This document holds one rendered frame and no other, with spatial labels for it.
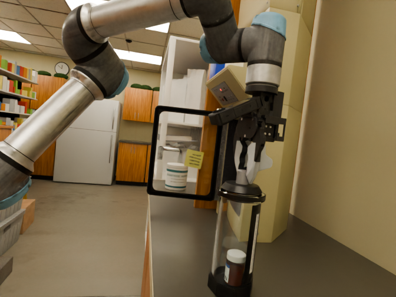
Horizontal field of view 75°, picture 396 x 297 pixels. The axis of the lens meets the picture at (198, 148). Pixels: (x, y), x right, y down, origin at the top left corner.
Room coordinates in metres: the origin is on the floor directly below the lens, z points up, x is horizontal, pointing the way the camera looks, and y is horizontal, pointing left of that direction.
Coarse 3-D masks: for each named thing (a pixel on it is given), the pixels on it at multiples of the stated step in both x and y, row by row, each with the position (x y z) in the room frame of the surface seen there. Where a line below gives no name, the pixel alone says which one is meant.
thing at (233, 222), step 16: (224, 192) 0.54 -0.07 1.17; (224, 208) 0.55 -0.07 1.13; (240, 208) 0.53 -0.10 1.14; (224, 224) 0.54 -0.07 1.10; (240, 224) 0.53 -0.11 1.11; (224, 240) 0.54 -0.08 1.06; (240, 240) 0.53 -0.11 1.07; (224, 256) 0.54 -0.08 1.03; (240, 256) 0.53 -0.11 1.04; (224, 272) 0.54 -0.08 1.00; (240, 272) 0.53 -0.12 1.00
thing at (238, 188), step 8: (240, 176) 0.56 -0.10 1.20; (224, 184) 0.57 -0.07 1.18; (232, 184) 0.55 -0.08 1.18; (240, 184) 0.56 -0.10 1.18; (248, 184) 0.57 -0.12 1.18; (256, 184) 0.58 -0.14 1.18; (232, 192) 0.54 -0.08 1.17; (240, 192) 0.53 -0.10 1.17; (248, 192) 0.53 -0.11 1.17; (256, 192) 0.54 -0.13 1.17
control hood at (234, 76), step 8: (224, 72) 0.88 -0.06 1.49; (232, 72) 0.83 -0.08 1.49; (240, 72) 0.83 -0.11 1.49; (216, 80) 0.99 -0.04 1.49; (224, 80) 0.92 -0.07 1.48; (232, 80) 0.86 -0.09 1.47; (240, 80) 0.83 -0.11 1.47; (232, 88) 0.91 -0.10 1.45; (240, 88) 0.85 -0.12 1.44; (240, 96) 0.89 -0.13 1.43; (248, 96) 0.84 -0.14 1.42; (232, 104) 1.02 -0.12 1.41
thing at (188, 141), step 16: (160, 128) 1.14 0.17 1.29; (176, 128) 1.14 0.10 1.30; (192, 128) 1.14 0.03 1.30; (208, 128) 1.14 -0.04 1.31; (160, 144) 1.14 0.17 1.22; (176, 144) 1.14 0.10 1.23; (192, 144) 1.14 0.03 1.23; (208, 144) 1.14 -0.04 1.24; (160, 160) 1.14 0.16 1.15; (176, 160) 1.14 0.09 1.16; (192, 160) 1.14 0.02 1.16; (208, 160) 1.14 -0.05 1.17; (160, 176) 1.14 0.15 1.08; (176, 176) 1.14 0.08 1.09; (192, 176) 1.14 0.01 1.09; (208, 176) 1.14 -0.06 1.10; (176, 192) 1.14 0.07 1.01; (192, 192) 1.14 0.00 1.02; (208, 192) 1.15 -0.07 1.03
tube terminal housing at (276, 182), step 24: (288, 24) 0.86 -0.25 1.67; (288, 48) 0.86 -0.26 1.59; (288, 72) 0.87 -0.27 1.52; (288, 96) 0.87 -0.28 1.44; (288, 120) 0.89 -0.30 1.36; (288, 144) 0.92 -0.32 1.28; (288, 168) 0.95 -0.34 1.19; (264, 192) 0.86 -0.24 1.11; (288, 192) 0.99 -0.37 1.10; (264, 216) 0.86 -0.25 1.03; (264, 240) 0.86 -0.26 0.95
